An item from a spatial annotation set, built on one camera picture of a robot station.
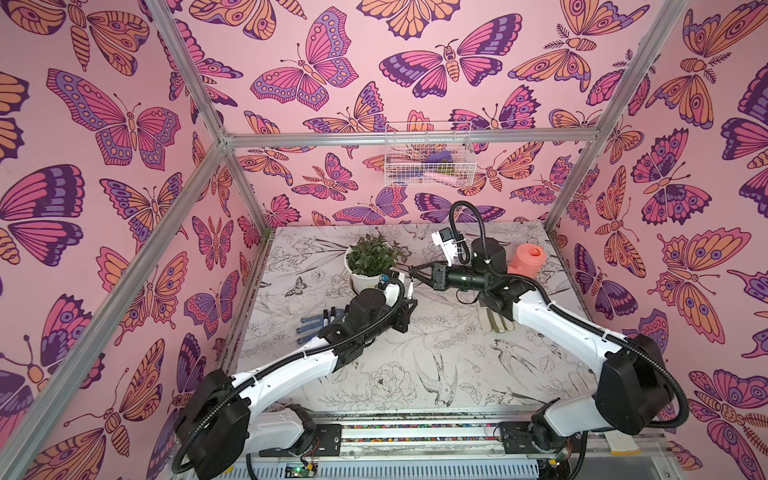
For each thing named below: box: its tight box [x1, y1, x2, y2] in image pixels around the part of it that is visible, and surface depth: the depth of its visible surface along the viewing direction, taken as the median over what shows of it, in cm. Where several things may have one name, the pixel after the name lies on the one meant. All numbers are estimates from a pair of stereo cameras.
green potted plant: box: [346, 228, 399, 276], surface depth 92 cm
